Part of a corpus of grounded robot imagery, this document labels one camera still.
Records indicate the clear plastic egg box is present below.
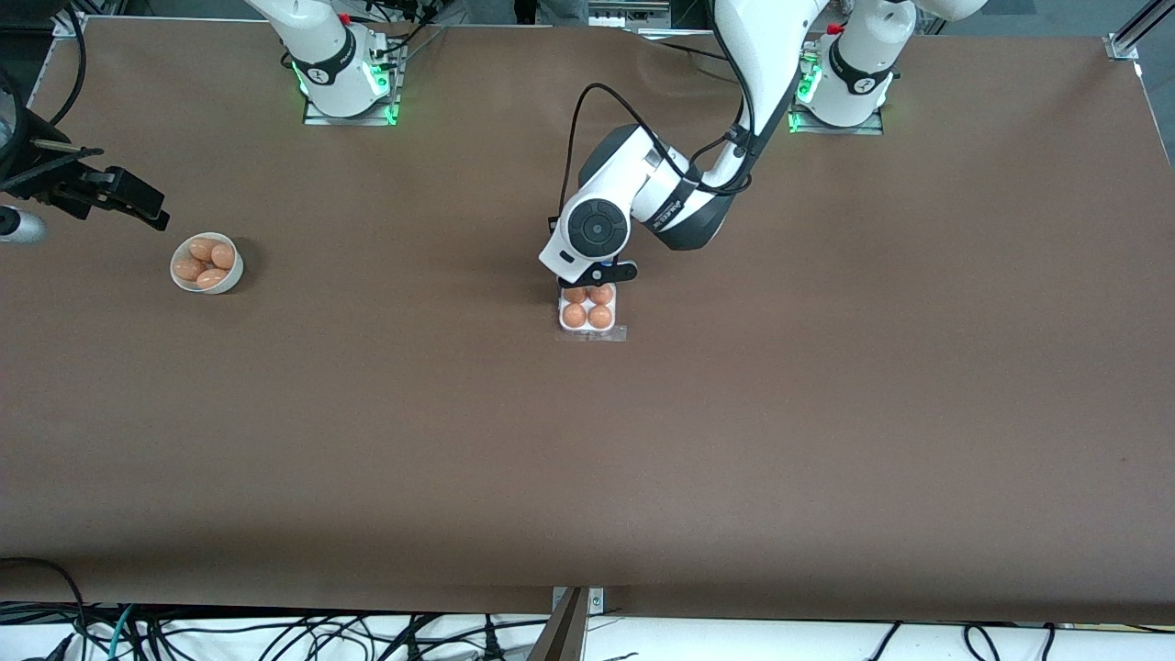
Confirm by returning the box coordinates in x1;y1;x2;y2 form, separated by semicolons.
556;283;628;343

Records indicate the white round bowl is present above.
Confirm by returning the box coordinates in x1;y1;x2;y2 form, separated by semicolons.
169;232;244;296

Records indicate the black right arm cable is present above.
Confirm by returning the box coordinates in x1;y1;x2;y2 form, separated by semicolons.
46;0;89;128

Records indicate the aluminium frame corner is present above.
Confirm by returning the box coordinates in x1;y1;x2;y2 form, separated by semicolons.
37;0;90;39
1104;0;1175;62

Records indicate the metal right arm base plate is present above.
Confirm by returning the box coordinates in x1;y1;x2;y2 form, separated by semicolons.
303;41;405;127

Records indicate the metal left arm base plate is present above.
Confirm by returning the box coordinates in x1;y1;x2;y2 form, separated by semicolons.
788;46;885;136

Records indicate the teal cable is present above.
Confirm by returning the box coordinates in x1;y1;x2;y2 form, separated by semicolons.
108;604;139;661

